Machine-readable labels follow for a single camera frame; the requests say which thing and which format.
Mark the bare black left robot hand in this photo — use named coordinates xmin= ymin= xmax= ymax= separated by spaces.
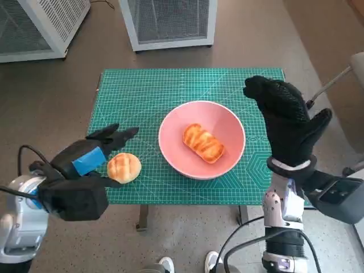
xmin=51 ymin=123 xmax=140 ymax=188

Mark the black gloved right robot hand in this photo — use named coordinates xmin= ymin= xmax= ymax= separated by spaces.
xmin=242 ymin=75 xmax=333 ymax=167

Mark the long braided bread loaf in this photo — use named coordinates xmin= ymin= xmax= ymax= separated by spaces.
xmin=182 ymin=123 xmax=225 ymax=165

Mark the pink bowl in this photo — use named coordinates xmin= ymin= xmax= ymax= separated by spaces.
xmin=158 ymin=101 xmax=246 ymax=180

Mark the round bread bun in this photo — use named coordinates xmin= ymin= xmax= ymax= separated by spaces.
xmin=107 ymin=152 xmax=142 ymax=184

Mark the grey metal table foot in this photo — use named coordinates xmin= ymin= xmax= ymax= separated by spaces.
xmin=135 ymin=205 xmax=150 ymax=231
xmin=238 ymin=205 xmax=250 ymax=226

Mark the green cutting mat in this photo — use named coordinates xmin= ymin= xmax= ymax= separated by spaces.
xmin=86 ymin=67 xmax=309 ymax=206

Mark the white shoe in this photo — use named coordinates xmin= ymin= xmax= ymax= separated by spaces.
xmin=205 ymin=250 xmax=224 ymax=273
xmin=158 ymin=255 xmax=176 ymax=273

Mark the white cabinet with perforated side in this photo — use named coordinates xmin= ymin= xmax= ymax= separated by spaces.
xmin=0 ymin=0 xmax=91 ymax=63

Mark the white mesh front cabinet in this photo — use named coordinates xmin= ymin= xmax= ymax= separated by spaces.
xmin=118 ymin=0 xmax=217 ymax=52

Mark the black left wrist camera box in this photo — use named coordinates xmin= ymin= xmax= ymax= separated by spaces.
xmin=38 ymin=176 xmax=109 ymax=222

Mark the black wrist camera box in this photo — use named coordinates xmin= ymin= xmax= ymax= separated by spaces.
xmin=301 ymin=170 xmax=364 ymax=225
xmin=38 ymin=176 xmax=109 ymax=222

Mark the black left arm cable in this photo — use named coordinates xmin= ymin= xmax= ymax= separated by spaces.
xmin=17 ymin=144 xmax=52 ymax=174
xmin=0 ymin=185 xmax=39 ymax=200

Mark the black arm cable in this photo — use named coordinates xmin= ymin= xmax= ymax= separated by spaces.
xmin=224 ymin=227 xmax=325 ymax=273
xmin=223 ymin=216 xmax=267 ymax=273
xmin=0 ymin=185 xmax=39 ymax=200
xmin=17 ymin=144 xmax=52 ymax=174

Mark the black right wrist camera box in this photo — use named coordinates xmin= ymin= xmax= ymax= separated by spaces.
xmin=301 ymin=170 xmax=364 ymax=225

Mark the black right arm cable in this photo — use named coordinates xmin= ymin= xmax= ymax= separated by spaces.
xmin=223 ymin=216 xmax=267 ymax=273
xmin=224 ymin=227 xmax=325 ymax=273

